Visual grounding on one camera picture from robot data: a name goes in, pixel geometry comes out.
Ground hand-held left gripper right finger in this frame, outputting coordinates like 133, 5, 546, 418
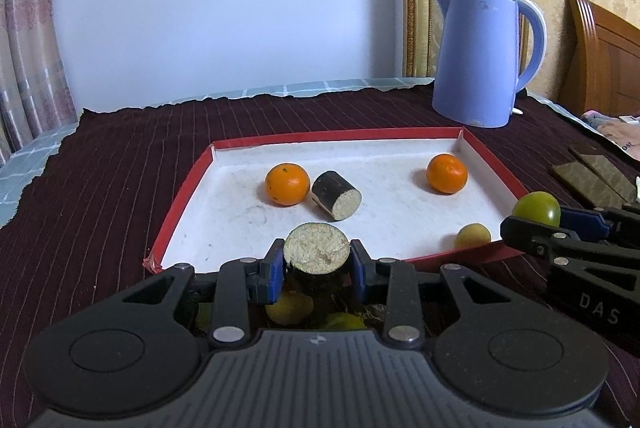
349, 239, 517, 350

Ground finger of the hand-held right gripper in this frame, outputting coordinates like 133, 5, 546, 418
559, 202, 640, 250
500, 215, 640, 290

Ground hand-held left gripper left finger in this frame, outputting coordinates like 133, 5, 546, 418
120, 238, 287, 350

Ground speckled longan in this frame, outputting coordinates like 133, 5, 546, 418
265, 291, 315, 326

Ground dark sugarcane piece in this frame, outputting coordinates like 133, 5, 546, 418
311, 171, 363, 222
283, 222, 351, 294

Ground yellow longan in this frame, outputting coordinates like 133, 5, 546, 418
454, 223, 492, 249

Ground red cardboard tray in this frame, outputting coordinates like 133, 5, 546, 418
142, 127, 525, 276

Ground orange mandarin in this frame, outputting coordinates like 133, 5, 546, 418
426, 153, 469, 195
265, 163, 311, 207

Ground dark flat rectangular pieces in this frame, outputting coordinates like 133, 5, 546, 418
570, 143, 638, 204

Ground pink floral cloth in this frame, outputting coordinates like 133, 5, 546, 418
582, 109, 640, 149

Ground wooden headboard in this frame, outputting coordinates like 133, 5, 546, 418
557, 0, 640, 119

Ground maroon striped cloth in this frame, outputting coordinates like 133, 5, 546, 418
0, 83, 640, 428

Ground blue electric kettle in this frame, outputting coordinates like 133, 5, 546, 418
431, 0, 548, 129

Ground pink patterned curtain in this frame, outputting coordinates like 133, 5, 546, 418
0, 0, 78, 164

